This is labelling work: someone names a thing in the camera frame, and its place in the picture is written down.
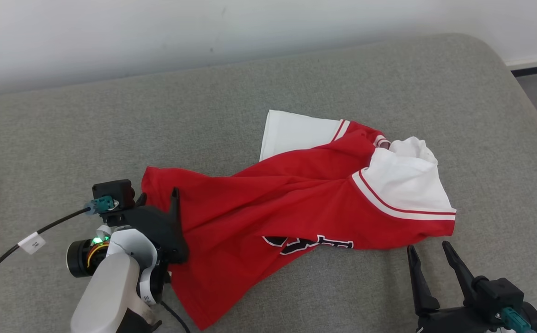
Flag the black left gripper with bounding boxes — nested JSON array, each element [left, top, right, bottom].
[[100, 187, 189, 266]]

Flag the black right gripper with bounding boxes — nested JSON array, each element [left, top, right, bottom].
[[406, 240, 505, 333]]

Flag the red white Bulls jersey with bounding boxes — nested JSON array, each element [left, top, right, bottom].
[[141, 110, 457, 331]]

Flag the black cable with teal plug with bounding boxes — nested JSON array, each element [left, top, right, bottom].
[[0, 196, 114, 333]]

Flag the teal right camera cable plug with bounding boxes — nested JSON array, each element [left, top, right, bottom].
[[500, 307, 537, 333]]

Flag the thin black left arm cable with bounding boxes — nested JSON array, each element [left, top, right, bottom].
[[160, 301, 190, 333]]

